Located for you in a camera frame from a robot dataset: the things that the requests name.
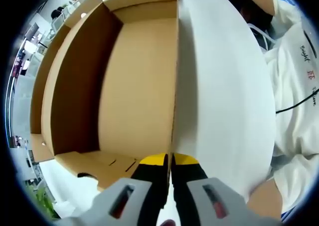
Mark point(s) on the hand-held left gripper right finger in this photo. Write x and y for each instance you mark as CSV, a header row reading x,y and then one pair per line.
x,y
239,211

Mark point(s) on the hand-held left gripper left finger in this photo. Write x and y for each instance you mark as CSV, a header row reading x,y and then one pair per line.
x,y
99,211

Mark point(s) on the brown cardboard shoe box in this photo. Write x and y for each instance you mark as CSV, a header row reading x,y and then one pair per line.
x,y
139,86

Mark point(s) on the person's left hand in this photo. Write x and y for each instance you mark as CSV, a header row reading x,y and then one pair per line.
x,y
168,223

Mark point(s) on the potted green plant white pot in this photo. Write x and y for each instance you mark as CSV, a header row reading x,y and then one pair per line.
x,y
41,201

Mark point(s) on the person's white shirt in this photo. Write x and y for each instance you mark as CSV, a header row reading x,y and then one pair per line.
x,y
294,86

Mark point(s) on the white office chair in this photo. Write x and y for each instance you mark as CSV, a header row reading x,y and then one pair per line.
x,y
261,34

